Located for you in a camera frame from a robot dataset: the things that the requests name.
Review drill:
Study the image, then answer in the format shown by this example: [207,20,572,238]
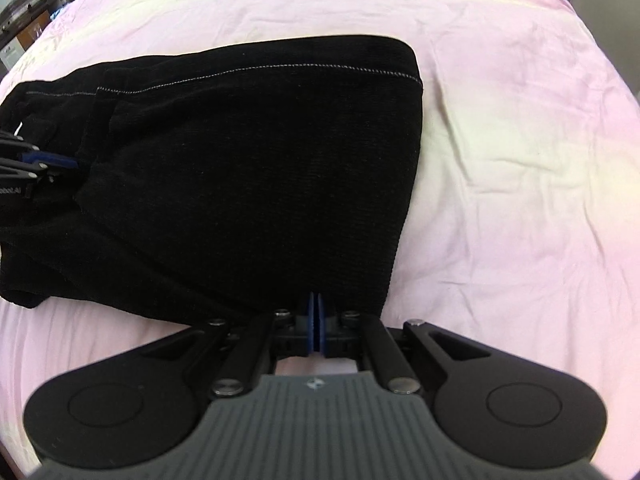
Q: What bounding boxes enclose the wooden nightstand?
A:
[15,7,57,57]

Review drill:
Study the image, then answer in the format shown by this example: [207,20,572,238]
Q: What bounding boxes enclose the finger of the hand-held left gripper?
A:
[0,130,42,155]
[0,152,80,184]

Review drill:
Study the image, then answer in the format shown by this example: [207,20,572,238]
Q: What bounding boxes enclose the bed with pink sheet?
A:
[0,0,640,480]

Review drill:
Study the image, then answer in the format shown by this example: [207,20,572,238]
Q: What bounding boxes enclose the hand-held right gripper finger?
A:
[317,293,495,397]
[135,292,317,399]

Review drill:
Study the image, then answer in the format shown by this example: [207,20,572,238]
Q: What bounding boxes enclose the black pants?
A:
[0,34,425,329]

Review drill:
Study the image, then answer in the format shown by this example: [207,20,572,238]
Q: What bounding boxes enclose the white box appliance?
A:
[0,42,23,73]

